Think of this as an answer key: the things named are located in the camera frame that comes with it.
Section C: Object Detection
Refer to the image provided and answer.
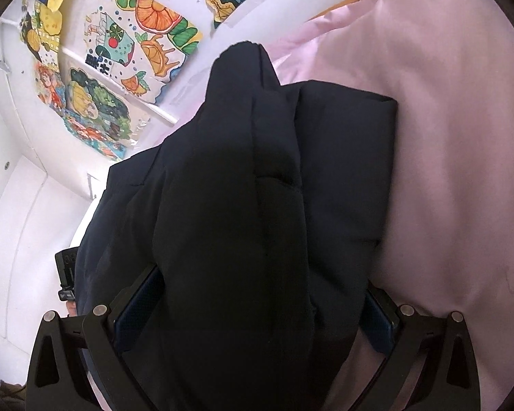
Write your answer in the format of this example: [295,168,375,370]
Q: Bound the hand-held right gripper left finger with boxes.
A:
[26,264,160,411]

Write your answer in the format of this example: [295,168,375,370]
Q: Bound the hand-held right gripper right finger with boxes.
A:
[323,280,481,411]

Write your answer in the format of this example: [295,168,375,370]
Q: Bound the dark navy padded jacket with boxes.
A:
[74,40,398,411]

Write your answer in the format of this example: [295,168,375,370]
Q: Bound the pink bed sheet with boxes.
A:
[148,0,514,411]

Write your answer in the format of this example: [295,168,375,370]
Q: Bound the blue and orange wall poster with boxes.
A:
[63,113,128,162]

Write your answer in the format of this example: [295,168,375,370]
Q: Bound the yellow and green wall poster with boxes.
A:
[64,66,130,138]

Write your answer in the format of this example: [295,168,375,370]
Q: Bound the red and orange wall poster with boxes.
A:
[34,61,68,115]

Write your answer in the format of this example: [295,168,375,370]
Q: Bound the white fruit wall poster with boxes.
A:
[85,0,204,104]

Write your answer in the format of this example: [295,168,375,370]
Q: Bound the wooden bed frame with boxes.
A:
[308,0,366,20]

